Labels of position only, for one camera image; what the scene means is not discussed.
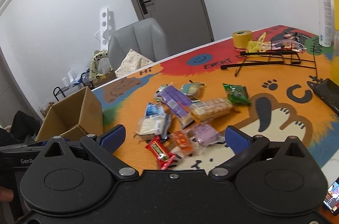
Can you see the yellow biscuit clear pack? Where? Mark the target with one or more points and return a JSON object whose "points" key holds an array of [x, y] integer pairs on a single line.
{"points": [[208, 110]]}

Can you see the black wire stand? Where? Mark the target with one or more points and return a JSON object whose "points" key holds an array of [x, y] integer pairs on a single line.
{"points": [[287, 57]]}

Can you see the grey upholstered chair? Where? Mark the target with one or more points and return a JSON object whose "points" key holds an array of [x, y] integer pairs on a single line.
{"points": [[145, 37]]}

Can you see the black clothes pile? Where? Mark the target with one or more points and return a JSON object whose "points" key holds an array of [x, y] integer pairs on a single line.
{"points": [[23, 126]]}

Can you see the white perforated bracket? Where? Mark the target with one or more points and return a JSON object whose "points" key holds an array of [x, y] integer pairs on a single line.
{"points": [[106, 28]]}

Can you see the clear bag of trinkets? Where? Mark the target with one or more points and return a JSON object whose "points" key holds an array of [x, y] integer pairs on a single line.
{"points": [[287, 41]]}

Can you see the dark green snack packet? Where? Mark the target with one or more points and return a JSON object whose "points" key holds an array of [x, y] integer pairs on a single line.
{"points": [[237, 94]]}

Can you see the lit phone screen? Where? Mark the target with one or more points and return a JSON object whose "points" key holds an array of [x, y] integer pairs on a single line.
{"points": [[331, 201]]}

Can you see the white spray bottle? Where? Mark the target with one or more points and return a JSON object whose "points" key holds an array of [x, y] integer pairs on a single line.
{"points": [[325, 23]]}

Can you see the white wafer clear pack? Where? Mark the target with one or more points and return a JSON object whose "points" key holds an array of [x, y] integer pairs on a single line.
{"points": [[151, 126]]}

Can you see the black wire shoe rack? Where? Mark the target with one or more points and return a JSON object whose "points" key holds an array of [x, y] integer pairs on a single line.
{"points": [[62, 92]]}

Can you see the yellow plastic wrapper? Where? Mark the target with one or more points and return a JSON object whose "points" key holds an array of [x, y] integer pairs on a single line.
{"points": [[259, 45]]}

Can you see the panda print neck pillow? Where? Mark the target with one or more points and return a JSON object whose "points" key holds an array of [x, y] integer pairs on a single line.
{"points": [[94, 64]]}

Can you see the black smartphone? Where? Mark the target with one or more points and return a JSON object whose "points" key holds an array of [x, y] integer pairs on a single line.
{"points": [[328, 92]]}

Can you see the small carton on floor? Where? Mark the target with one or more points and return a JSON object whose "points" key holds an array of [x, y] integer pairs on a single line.
{"points": [[44, 109]]}

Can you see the small brown SF carton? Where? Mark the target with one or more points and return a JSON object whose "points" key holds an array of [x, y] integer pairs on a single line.
{"points": [[102, 79]]}

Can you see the pink purple snack packet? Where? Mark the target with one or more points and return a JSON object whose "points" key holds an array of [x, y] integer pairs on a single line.
{"points": [[202, 136]]}

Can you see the dotted cream cushion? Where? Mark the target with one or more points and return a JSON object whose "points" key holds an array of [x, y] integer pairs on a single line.
{"points": [[132, 62]]}

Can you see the light green small packet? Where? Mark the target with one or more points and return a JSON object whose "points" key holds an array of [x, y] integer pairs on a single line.
{"points": [[161, 88]]}

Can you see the blue snack packet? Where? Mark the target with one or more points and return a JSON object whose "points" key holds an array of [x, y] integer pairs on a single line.
{"points": [[154, 109]]}

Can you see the orange snack packet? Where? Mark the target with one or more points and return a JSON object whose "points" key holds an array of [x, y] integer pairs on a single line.
{"points": [[183, 142]]}

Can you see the yellow tape roll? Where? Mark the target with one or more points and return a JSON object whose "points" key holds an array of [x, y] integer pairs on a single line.
{"points": [[241, 39]]}

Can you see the person left hand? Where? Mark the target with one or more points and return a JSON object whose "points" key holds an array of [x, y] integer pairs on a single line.
{"points": [[6, 195]]}

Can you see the purple long snack pack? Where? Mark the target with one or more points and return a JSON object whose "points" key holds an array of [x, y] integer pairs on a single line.
{"points": [[177, 103]]}

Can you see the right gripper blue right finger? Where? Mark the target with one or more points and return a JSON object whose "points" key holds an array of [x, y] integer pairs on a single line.
{"points": [[237, 140]]}

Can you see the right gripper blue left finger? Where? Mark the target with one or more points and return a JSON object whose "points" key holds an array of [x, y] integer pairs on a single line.
{"points": [[113, 139]]}

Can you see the teal band cake packet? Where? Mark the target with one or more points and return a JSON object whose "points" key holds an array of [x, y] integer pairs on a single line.
{"points": [[193, 89]]}

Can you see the colourful cartoon table mat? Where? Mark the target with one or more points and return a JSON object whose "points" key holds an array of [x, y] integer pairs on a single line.
{"points": [[282, 100]]}

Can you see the red candy bar wrapper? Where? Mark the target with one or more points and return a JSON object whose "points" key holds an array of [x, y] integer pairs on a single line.
{"points": [[163, 156]]}

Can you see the orange juice bottle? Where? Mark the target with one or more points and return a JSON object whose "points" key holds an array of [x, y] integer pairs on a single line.
{"points": [[334, 70]]}

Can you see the brown cardboard box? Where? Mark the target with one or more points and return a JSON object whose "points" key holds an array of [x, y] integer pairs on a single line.
{"points": [[73, 117]]}

